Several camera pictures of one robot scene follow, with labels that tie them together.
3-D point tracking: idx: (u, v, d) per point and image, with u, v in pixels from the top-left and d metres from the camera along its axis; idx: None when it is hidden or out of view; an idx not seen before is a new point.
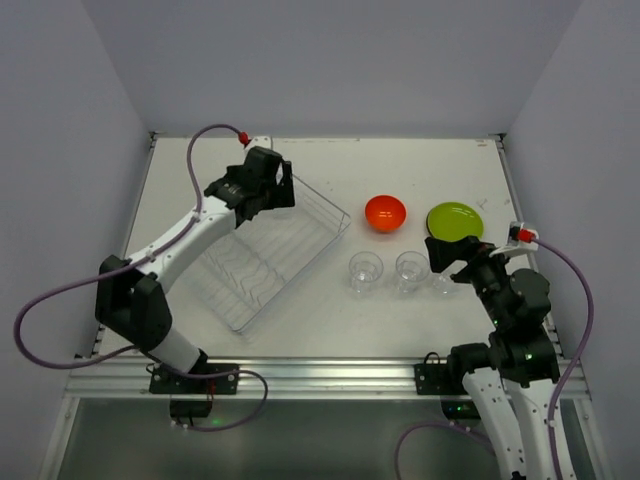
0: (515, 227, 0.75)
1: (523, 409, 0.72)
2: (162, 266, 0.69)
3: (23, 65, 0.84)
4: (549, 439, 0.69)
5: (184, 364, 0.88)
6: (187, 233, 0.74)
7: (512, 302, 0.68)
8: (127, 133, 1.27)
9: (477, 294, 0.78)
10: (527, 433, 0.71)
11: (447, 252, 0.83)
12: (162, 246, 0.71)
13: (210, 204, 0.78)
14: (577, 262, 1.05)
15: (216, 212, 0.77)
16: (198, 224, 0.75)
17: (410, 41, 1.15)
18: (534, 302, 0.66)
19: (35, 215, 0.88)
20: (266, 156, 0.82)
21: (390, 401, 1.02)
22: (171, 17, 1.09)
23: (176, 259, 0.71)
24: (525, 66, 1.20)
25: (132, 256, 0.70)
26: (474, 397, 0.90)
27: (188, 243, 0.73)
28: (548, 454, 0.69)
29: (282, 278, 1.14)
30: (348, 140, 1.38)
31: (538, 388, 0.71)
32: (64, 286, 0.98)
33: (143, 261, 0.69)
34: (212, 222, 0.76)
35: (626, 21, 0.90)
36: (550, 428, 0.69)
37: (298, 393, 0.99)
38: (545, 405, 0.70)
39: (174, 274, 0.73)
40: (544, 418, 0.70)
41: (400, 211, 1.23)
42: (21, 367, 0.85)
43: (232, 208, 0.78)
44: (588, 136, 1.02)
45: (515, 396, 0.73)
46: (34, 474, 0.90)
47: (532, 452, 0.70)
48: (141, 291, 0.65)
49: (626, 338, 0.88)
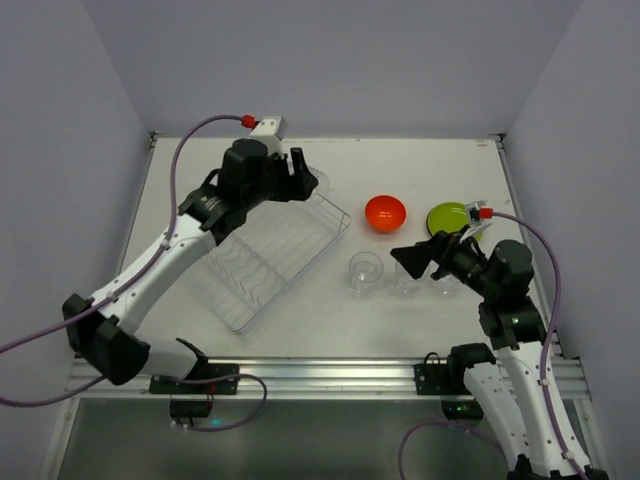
0: (473, 208, 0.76)
1: (516, 375, 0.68)
2: (125, 307, 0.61)
3: (24, 67, 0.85)
4: (545, 402, 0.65)
5: (181, 371, 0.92)
6: (154, 266, 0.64)
7: (498, 272, 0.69)
8: (127, 133, 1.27)
9: (462, 280, 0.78)
10: (524, 402, 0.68)
11: (422, 257, 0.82)
12: (126, 282, 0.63)
13: (183, 226, 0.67)
14: (578, 263, 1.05)
15: (189, 236, 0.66)
16: (167, 252, 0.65)
17: (410, 42, 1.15)
18: (519, 268, 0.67)
19: (35, 217, 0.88)
20: (243, 161, 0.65)
21: (390, 401, 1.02)
22: (172, 17, 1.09)
23: (142, 295, 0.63)
24: (525, 67, 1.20)
25: (95, 295, 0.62)
26: (475, 391, 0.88)
27: (156, 277, 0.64)
28: (545, 418, 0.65)
29: (282, 278, 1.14)
30: (348, 140, 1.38)
31: (527, 349, 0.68)
32: (65, 285, 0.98)
33: (105, 303, 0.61)
34: (183, 249, 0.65)
35: (626, 22, 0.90)
36: (544, 387, 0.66)
37: (298, 394, 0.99)
38: (536, 366, 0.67)
39: (144, 309, 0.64)
40: (538, 381, 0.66)
41: (400, 211, 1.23)
42: (22, 367, 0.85)
43: (208, 230, 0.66)
44: (588, 137, 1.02)
45: (507, 364, 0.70)
46: (35, 474, 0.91)
47: (530, 421, 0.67)
48: (102, 340, 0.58)
49: (626, 338, 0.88)
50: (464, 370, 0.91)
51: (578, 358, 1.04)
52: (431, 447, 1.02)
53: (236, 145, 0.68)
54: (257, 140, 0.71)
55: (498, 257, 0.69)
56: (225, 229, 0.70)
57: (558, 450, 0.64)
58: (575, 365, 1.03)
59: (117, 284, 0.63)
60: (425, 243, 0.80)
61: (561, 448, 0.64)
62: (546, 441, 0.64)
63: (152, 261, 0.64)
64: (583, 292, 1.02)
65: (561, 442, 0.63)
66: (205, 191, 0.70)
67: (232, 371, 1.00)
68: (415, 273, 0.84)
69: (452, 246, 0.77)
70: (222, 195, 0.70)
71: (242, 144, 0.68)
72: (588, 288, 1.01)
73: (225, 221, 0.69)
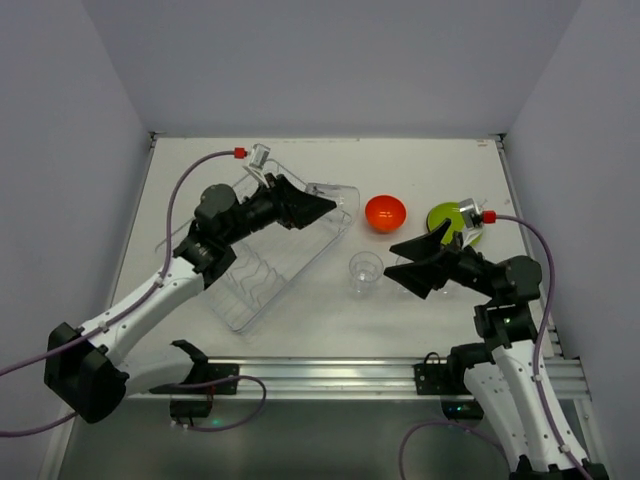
0: (476, 212, 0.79)
1: (510, 373, 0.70)
2: (114, 339, 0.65)
3: (23, 66, 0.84)
4: (539, 397, 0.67)
5: (178, 378, 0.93)
6: (145, 301, 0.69)
7: (503, 288, 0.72)
8: (127, 133, 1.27)
9: (463, 283, 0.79)
10: (519, 399, 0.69)
11: (428, 274, 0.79)
12: (118, 315, 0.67)
13: (177, 267, 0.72)
14: (579, 263, 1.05)
15: (182, 276, 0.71)
16: (160, 290, 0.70)
17: (411, 42, 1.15)
18: (526, 291, 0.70)
19: (34, 216, 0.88)
20: (214, 217, 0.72)
21: (390, 401, 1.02)
22: (172, 17, 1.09)
23: (131, 328, 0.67)
24: (525, 67, 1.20)
25: (85, 325, 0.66)
26: (476, 392, 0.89)
27: (148, 310, 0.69)
28: (541, 412, 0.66)
29: (282, 278, 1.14)
30: (348, 140, 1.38)
31: (520, 348, 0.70)
32: (65, 285, 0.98)
33: (95, 333, 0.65)
34: (176, 287, 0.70)
35: (627, 21, 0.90)
36: (538, 383, 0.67)
37: (298, 394, 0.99)
38: (529, 363, 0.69)
39: (130, 343, 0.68)
40: (531, 376, 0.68)
41: (400, 211, 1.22)
42: (21, 367, 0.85)
43: (201, 273, 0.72)
44: (589, 137, 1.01)
45: (501, 364, 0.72)
46: (34, 474, 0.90)
47: (526, 418, 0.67)
48: (89, 369, 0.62)
49: (626, 338, 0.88)
50: (463, 373, 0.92)
51: (578, 358, 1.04)
52: (433, 445, 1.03)
53: (207, 199, 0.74)
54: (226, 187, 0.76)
55: (508, 274, 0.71)
56: (218, 270, 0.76)
57: (555, 444, 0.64)
58: (575, 365, 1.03)
59: (109, 315, 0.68)
60: (432, 262, 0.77)
61: (558, 442, 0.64)
62: (544, 436, 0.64)
63: (144, 298, 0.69)
64: (583, 292, 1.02)
65: (557, 435, 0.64)
66: (195, 236, 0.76)
67: (232, 371, 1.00)
68: (421, 291, 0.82)
69: (456, 257, 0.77)
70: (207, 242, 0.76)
71: (210, 198, 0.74)
72: (588, 288, 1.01)
73: (216, 263, 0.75)
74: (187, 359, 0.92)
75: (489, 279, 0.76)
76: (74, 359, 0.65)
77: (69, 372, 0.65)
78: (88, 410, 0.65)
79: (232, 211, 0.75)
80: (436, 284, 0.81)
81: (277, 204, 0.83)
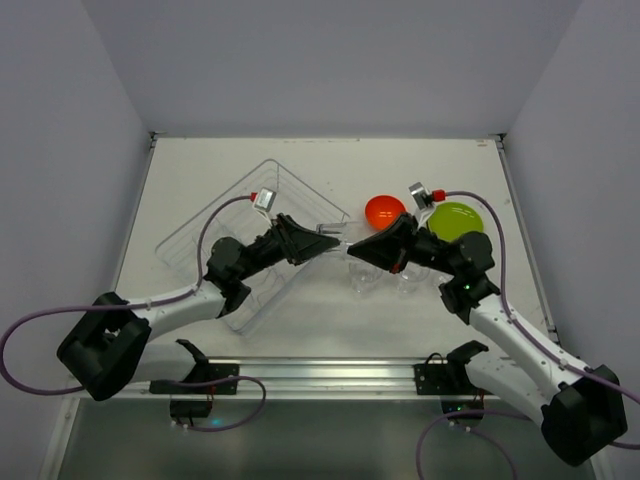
0: (426, 194, 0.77)
1: (489, 326, 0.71)
2: (155, 318, 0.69)
3: (23, 66, 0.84)
4: (521, 333, 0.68)
5: (177, 375, 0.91)
6: (183, 298, 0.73)
7: (461, 264, 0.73)
8: (127, 133, 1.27)
9: (422, 263, 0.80)
10: (510, 346, 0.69)
11: (389, 252, 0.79)
12: (162, 299, 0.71)
13: (207, 287, 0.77)
14: (580, 262, 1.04)
15: (212, 292, 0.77)
16: (195, 295, 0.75)
17: (410, 42, 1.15)
18: (482, 263, 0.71)
19: (34, 216, 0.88)
20: (221, 269, 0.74)
21: (389, 401, 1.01)
22: (172, 17, 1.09)
23: (168, 316, 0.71)
24: (525, 67, 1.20)
25: (131, 299, 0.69)
26: (482, 379, 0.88)
27: (183, 308, 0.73)
28: (530, 345, 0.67)
29: (282, 278, 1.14)
30: (348, 140, 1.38)
31: (488, 304, 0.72)
32: (65, 285, 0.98)
33: (140, 305, 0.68)
34: (206, 300, 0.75)
35: (626, 21, 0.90)
36: (515, 321, 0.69)
37: (297, 394, 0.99)
38: (501, 310, 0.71)
39: (158, 330, 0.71)
40: (508, 319, 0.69)
41: (400, 210, 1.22)
42: (22, 366, 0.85)
43: (224, 294, 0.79)
44: (589, 137, 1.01)
45: (480, 324, 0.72)
46: (35, 473, 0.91)
47: (522, 358, 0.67)
48: (129, 334, 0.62)
49: (627, 338, 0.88)
50: (464, 367, 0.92)
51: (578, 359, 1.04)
52: (448, 442, 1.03)
53: (218, 250, 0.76)
54: (233, 241, 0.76)
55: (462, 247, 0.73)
56: (234, 303, 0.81)
57: (555, 365, 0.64)
58: None
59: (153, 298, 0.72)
60: (391, 236, 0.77)
61: (556, 363, 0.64)
62: (542, 363, 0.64)
63: (183, 296, 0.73)
64: (584, 291, 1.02)
65: (552, 356, 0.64)
66: None
67: (232, 371, 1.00)
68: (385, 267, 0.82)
69: (414, 236, 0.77)
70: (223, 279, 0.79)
71: (221, 247, 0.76)
72: (588, 289, 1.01)
73: (232, 298, 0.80)
74: (192, 360, 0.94)
75: (447, 258, 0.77)
76: (104, 328, 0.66)
77: (95, 341, 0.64)
78: (101, 386, 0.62)
79: (242, 260, 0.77)
80: (398, 263, 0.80)
81: (281, 243, 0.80)
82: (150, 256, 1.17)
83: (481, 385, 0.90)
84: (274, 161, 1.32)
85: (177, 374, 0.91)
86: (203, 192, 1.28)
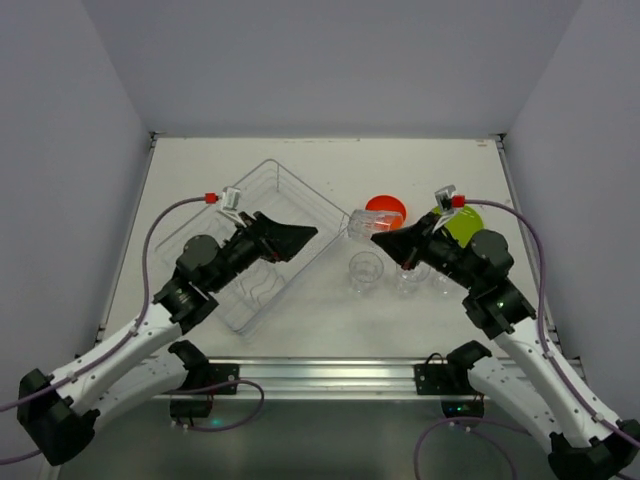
0: (447, 196, 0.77)
1: (521, 357, 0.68)
2: (81, 390, 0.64)
3: (21, 64, 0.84)
4: (556, 372, 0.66)
5: (174, 384, 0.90)
6: (115, 352, 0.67)
7: (477, 264, 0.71)
8: (127, 132, 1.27)
9: (435, 268, 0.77)
10: (538, 380, 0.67)
11: (405, 247, 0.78)
12: (88, 364, 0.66)
13: (154, 315, 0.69)
14: (580, 263, 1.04)
15: (157, 325, 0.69)
16: (134, 339, 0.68)
17: (410, 41, 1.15)
18: (498, 260, 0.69)
19: (33, 215, 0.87)
20: (193, 269, 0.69)
21: (389, 401, 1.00)
22: (171, 16, 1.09)
23: (101, 378, 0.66)
24: (525, 66, 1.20)
25: (55, 373, 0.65)
26: (485, 389, 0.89)
27: (121, 359, 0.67)
28: (564, 388, 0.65)
29: (282, 278, 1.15)
30: (348, 140, 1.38)
31: (524, 328, 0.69)
32: (65, 285, 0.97)
33: (63, 382, 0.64)
34: (150, 338, 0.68)
35: (627, 20, 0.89)
36: (551, 359, 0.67)
37: (297, 394, 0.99)
38: (536, 341, 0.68)
39: (103, 388, 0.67)
40: (543, 354, 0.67)
41: (400, 210, 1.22)
42: (22, 367, 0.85)
43: (178, 322, 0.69)
44: (589, 136, 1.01)
45: (509, 348, 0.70)
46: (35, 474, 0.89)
47: (550, 395, 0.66)
48: (53, 422, 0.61)
49: (627, 338, 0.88)
50: (467, 372, 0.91)
51: (578, 359, 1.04)
52: (444, 441, 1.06)
53: (188, 252, 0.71)
54: (206, 239, 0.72)
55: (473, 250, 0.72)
56: (198, 320, 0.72)
57: (588, 415, 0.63)
58: (575, 365, 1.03)
59: (80, 364, 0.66)
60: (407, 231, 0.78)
61: (588, 413, 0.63)
62: (573, 411, 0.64)
63: (118, 347, 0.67)
64: (585, 291, 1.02)
65: (588, 407, 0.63)
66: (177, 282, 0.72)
67: (232, 372, 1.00)
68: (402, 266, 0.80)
69: (429, 234, 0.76)
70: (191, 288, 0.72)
71: (195, 245, 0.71)
72: (588, 290, 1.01)
73: (195, 312, 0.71)
74: (180, 368, 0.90)
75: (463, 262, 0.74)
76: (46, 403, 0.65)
77: None
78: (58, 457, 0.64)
79: (216, 262, 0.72)
80: (410, 261, 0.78)
81: (256, 242, 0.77)
82: (150, 256, 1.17)
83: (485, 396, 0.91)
84: (274, 160, 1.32)
85: (170, 385, 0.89)
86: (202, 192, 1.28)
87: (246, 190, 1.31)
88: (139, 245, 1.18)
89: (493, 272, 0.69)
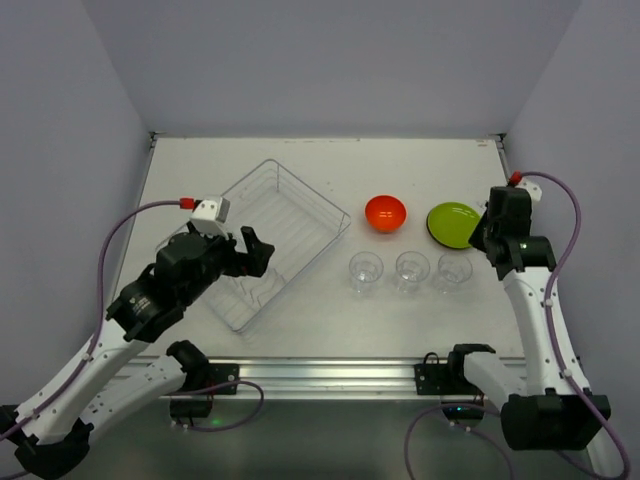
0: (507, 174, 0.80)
1: (519, 298, 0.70)
2: (44, 427, 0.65)
3: (22, 65, 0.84)
4: (546, 322, 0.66)
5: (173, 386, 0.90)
6: (70, 384, 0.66)
7: (496, 200, 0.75)
8: (127, 132, 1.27)
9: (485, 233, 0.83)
10: (527, 325, 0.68)
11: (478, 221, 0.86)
12: (47, 399, 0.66)
13: (106, 335, 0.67)
14: (579, 263, 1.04)
15: (112, 347, 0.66)
16: (89, 365, 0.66)
17: (411, 41, 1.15)
18: (516, 195, 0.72)
19: (34, 215, 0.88)
20: (175, 263, 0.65)
21: (389, 401, 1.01)
22: (172, 17, 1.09)
23: (64, 409, 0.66)
24: (525, 66, 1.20)
25: (20, 409, 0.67)
26: (474, 369, 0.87)
27: (79, 388, 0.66)
28: (546, 339, 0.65)
29: (283, 278, 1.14)
30: (348, 140, 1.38)
31: (536, 272, 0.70)
32: (65, 285, 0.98)
33: (26, 420, 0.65)
34: (106, 361, 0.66)
35: (627, 21, 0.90)
36: (547, 308, 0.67)
37: (296, 394, 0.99)
38: (541, 288, 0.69)
39: (73, 415, 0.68)
40: (542, 302, 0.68)
41: (400, 211, 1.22)
42: (21, 367, 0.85)
43: (133, 336, 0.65)
44: (589, 137, 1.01)
45: (511, 288, 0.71)
46: None
47: (531, 344, 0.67)
48: (24, 457, 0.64)
49: (627, 339, 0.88)
50: (464, 357, 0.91)
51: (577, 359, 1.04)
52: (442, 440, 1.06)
53: (172, 248, 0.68)
54: (189, 239, 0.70)
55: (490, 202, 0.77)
56: (157, 330, 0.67)
57: (556, 369, 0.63)
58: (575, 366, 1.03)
59: (41, 398, 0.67)
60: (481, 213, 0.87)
61: (559, 367, 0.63)
62: (545, 360, 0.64)
63: (71, 378, 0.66)
64: (584, 292, 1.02)
65: (560, 361, 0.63)
66: (141, 286, 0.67)
67: (232, 372, 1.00)
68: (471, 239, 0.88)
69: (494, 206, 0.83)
70: (155, 295, 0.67)
71: (182, 243, 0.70)
72: (587, 290, 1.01)
73: (157, 319, 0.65)
74: (177, 372, 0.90)
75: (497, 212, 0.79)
76: None
77: None
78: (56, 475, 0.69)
79: (203, 263, 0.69)
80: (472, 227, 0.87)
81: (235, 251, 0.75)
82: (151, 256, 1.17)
83: (471, 378, 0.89)
84: (274, 161, 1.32)
85: (169, 388, 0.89)
86: (202, 192, 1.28)
87: (246, 190, 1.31)
88: (140, 245, 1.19)
89: (504, 218, 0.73)
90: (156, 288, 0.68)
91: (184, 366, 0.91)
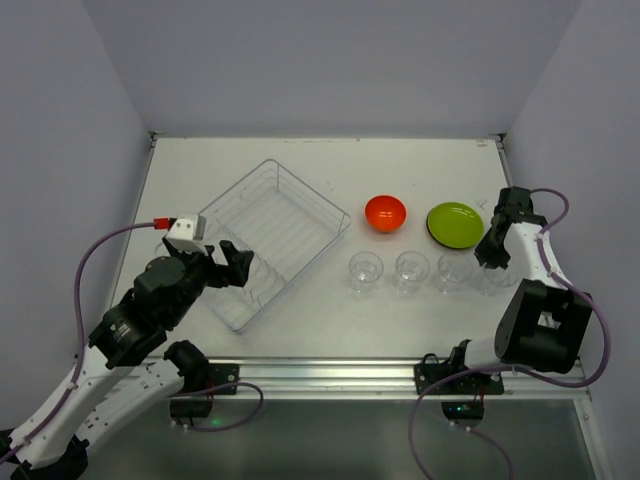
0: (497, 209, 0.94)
1: (516, 238, 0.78)
2: (35, 454, 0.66)
3: (21, 66, 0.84)
4: (538, 249, 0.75)
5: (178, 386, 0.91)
6: (57, 411, 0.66)
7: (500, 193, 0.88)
8: (127, 132, 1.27)
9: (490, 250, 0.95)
10: (521, 254, 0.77)
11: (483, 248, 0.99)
12: (37, 425, 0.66)
13: (91, 362, 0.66)
14: (578, 264, 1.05)
15: (96, 374, 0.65)
16: (75, 394, 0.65)
17: (410, 42, 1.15)
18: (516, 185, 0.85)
19: (34, 216, 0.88)
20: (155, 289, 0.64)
21: (389, 401, 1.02)
22: (172, 18, 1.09)
23: (53, 435, 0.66)
24: (525, 66, 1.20)
25: (13, 435, 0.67)
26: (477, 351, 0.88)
27: (67, 415, 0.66)
28: (537, 259, 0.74)
29: (282, 278, 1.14)
30: (348, 140, 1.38)
31: (530, 224, 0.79)
32: (66, 286, 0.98)
33: (18, 446, 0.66)
34: (91, 388, 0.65)
35: (626, 23, 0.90)
36: (539, 240, 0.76)
37: (298, 393, 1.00)
38: (535, 231, 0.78)
39: (65, 439, 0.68)
40: (535, 237, 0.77)
41: (400, 210, 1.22)
42: (23, 367, 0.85)
43: (115, 364, 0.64)
44: (588, 138, 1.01)
45: (511, 235, 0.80)
46: None
47: (525, 266, 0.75)
48: None
49: (626, 339, 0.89)
50: (467, 350, 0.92)
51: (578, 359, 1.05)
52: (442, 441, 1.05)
53: (150, 273, 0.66)
54: (167, 262, 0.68)
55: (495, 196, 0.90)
56: (141, 355, 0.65)
57: (543, 271, 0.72)
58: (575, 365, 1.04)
59: (32, 424, 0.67)
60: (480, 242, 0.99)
61: (545, 269, 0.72)
62: (535, 268, 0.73)
63: (58, 405, 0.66)
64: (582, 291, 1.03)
65: (546, 265, 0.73)
66: (122, 312, 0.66)
67: (232, 371, 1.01)
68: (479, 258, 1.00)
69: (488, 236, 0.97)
70: (136, 319, 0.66)
71: (159, 266, 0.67)
72: (586, 290, 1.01)
73: (139, 346, 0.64)
74: (176, 376, 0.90)
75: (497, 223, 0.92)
76: None
77: None
78: None
79: (182, 284, 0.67)
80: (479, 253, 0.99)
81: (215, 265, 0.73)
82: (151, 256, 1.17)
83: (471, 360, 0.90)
84: (274, 161, 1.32)
85: (169, 391, 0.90)
86: (202, 192, 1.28)
87: (246, 190, 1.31)
88: (140, 245, 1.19)
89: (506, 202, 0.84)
90: (137, 313, 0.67)
91: (184, 367, 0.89)
